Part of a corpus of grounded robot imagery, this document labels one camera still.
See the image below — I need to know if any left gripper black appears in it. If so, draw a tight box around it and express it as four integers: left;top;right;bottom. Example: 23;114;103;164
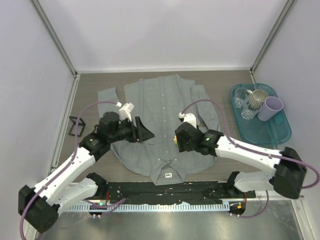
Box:
108;116;154;143

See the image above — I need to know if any clear glass cup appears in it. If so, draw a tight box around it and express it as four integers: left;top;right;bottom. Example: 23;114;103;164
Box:
233;87;252;108
241;97;262;120

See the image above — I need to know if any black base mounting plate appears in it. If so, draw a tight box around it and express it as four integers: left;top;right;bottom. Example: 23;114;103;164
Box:
106;181;256;205

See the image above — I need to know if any colourful pompom flower brooch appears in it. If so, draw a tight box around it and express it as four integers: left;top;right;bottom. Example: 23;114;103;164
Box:
173;135;178;146

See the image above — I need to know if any metal cup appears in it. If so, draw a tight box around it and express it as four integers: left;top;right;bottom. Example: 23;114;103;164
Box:
247;89;269;109

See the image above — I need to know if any teal plastic tray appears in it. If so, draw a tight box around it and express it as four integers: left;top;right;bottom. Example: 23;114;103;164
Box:
230;83;292;146

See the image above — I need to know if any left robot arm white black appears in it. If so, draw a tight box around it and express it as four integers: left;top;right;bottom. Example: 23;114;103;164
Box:
18;111;155;234

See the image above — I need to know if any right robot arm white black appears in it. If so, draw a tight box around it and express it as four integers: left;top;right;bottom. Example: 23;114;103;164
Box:
175;122;307;199

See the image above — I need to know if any clear glass cup rear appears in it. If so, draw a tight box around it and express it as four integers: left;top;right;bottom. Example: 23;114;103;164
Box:
233;87;252;108

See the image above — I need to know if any lilac plastic cup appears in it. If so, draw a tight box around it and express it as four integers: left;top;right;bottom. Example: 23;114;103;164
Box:
257;96;284;122

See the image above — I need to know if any clear glass cup front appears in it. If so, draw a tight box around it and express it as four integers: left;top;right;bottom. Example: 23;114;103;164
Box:
241;97;262;120

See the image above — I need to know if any slotted cable duct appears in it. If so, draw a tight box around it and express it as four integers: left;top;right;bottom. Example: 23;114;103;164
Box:
67;201;230;213

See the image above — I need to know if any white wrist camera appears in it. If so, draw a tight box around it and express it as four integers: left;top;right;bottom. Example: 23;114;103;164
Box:
116;102;135;122
178;112;197;129

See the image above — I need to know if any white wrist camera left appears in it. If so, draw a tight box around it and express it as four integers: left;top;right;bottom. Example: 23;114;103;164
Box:
116;102;135;122

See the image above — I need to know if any small black frame stand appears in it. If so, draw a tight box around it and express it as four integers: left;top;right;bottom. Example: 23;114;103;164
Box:
68;116;86;137

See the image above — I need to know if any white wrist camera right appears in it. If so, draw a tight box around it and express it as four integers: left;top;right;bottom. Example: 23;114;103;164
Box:
178;112;197;129

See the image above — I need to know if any grey button-up shirt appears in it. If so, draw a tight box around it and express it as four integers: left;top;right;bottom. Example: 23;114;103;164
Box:
111;74;220;186

